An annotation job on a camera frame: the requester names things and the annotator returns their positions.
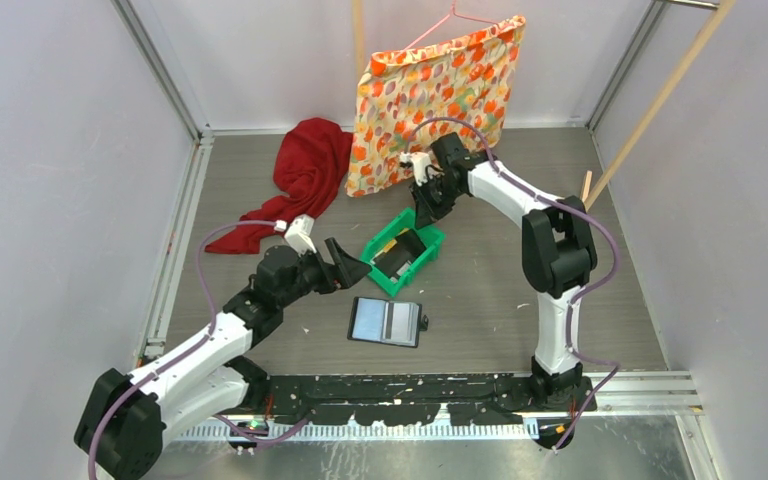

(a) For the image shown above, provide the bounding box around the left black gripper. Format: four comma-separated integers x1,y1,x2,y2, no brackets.
278,238,369,309

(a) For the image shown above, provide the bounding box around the green plastic bin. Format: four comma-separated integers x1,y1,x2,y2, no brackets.
361,208,446,297

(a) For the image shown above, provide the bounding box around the wooden rack frame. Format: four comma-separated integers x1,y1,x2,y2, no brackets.
350,0,738,210

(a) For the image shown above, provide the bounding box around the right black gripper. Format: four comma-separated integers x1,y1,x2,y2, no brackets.
412,173,465,228

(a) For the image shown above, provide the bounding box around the black credit card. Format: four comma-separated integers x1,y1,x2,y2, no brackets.
372,228,427,283

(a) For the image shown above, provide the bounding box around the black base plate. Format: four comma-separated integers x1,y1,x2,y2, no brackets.
225,373,592,426

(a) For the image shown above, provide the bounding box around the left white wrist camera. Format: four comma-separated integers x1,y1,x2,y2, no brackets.
273,214,317,255

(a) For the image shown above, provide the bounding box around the yellow credit card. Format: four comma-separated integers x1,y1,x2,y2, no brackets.
379,239,398,254

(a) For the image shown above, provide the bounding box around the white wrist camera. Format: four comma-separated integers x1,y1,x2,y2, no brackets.
273,214,317,255
399,152,433,186

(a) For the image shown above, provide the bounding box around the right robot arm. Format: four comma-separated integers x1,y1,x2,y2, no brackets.
399,133,598,411

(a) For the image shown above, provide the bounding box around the floral orange gift bag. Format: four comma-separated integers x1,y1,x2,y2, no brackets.
345,15,526,197

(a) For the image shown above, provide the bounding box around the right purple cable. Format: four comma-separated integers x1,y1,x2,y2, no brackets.
407,117,622,453

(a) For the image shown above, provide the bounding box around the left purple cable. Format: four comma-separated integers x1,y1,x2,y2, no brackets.
87,219,316,480

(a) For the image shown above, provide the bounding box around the pink wire hanger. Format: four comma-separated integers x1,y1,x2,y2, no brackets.
402,1,501,51

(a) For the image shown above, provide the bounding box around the purple cable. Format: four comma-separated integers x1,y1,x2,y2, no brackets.
407,117,622,453
87,219,316,480

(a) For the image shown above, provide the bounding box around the red cloth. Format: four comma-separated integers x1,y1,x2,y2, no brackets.
204,118,353,255

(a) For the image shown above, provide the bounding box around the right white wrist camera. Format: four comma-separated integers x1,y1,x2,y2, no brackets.
399,152,433,186

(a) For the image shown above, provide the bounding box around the black card holder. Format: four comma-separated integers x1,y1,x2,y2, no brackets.
347,297,429,348

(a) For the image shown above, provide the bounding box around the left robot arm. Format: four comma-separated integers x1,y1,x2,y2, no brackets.
74,238,371,479

